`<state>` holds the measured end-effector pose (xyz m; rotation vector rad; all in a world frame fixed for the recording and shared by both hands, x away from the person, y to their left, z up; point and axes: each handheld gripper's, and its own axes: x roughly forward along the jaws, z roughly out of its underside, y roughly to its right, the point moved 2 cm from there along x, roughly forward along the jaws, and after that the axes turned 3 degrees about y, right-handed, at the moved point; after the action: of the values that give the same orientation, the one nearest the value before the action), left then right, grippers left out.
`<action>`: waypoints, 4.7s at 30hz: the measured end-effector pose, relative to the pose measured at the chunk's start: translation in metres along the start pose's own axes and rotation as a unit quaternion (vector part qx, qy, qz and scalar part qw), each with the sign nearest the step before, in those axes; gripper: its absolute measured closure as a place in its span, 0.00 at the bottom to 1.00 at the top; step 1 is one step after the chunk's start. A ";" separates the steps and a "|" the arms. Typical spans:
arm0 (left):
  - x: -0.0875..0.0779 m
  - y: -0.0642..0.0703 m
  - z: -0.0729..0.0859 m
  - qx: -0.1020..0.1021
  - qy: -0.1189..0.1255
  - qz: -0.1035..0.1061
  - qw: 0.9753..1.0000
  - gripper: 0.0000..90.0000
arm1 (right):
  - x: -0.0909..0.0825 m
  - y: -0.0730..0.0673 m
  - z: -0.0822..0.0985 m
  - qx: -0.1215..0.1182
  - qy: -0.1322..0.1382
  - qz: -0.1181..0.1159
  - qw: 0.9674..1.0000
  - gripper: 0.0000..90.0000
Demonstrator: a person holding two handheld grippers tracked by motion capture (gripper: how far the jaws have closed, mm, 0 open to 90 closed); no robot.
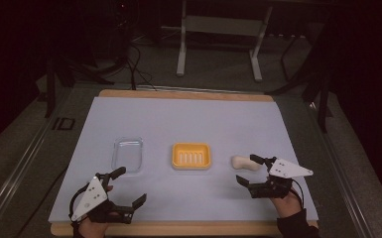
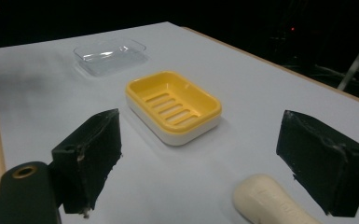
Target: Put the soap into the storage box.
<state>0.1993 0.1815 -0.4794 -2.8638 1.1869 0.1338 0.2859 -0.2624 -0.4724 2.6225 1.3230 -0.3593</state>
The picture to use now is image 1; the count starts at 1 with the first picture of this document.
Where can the person's left hand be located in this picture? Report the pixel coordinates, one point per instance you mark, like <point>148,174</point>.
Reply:
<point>94,230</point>

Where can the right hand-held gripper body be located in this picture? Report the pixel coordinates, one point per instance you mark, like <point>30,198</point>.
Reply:
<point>287,169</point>

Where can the light blue table mat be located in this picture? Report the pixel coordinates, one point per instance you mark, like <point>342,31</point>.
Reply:
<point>185,119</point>

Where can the person's right hand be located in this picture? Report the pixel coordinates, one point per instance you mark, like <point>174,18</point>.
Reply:
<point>287,205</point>

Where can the white metal stand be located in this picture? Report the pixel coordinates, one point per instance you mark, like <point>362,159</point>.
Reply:
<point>225,25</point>

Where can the white soap bar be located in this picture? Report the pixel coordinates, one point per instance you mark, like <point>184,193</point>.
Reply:
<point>243,163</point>

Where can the black tripod stand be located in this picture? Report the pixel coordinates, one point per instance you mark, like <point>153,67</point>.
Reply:
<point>323,99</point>

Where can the yellow soap dish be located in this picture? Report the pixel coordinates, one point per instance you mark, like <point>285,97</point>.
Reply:
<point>179,149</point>

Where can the wooden table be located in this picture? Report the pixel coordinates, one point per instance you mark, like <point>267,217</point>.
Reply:
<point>185,94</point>

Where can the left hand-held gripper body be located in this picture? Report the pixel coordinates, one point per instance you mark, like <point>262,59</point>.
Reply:
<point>92,196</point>

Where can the clear plastic container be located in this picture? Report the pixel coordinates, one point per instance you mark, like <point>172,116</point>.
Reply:
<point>127,155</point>

